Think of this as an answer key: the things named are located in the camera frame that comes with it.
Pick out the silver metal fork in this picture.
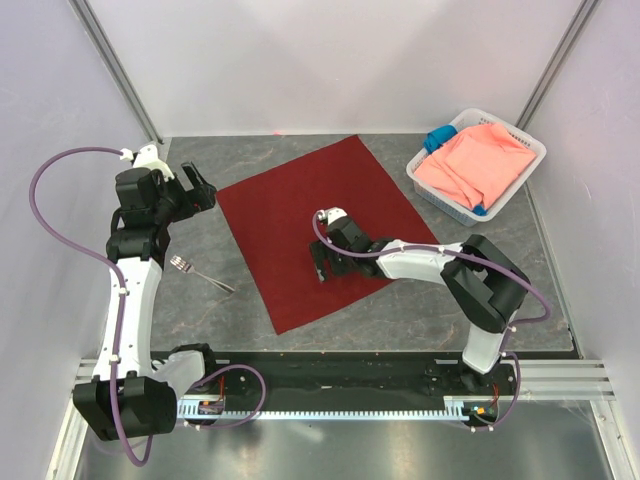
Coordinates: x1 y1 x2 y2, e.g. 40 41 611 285
170 255 235 294

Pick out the dark red cloth napkin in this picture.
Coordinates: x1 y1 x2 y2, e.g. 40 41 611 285
217 136 437 334

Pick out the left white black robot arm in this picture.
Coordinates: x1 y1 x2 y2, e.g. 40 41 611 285
73 162 220 441

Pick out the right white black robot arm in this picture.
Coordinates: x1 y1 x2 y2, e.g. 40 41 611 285
309 207 529 394

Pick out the white plastic basket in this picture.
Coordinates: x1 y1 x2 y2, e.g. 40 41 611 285
406 108 547 226

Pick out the blue cloth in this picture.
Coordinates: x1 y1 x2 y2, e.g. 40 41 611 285
423 124 458 154

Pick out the salmon pink cloth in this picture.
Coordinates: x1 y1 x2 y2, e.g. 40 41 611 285
415 123 536 216

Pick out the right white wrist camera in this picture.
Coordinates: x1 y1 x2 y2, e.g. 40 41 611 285
316 207 348 226

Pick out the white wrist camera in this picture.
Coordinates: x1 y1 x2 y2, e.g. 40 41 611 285
119 144 175 181
316 207 348 226

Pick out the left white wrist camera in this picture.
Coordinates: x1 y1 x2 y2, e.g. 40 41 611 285
119 144 175 181

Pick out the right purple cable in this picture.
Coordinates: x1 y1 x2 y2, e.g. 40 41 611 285
312 209 552 434

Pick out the purple cable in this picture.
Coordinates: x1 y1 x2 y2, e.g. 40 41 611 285
312 209 552 434
28 146 156 467

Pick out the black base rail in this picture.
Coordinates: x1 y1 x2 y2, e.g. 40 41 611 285
205 351 516 398

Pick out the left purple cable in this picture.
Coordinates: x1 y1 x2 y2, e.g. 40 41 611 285
28 146 156 467

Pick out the white slotted cable duct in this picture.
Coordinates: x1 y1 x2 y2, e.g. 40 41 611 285
177 395 498 422

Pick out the left aluminium frame post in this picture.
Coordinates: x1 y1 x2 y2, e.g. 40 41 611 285
68 0 164 144

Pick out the aluminium frame post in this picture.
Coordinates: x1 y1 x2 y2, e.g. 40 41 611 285
68 0 164 144
516 0 601 130

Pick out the right aluminium frame post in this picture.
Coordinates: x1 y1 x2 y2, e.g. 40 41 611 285
516 0 601 130

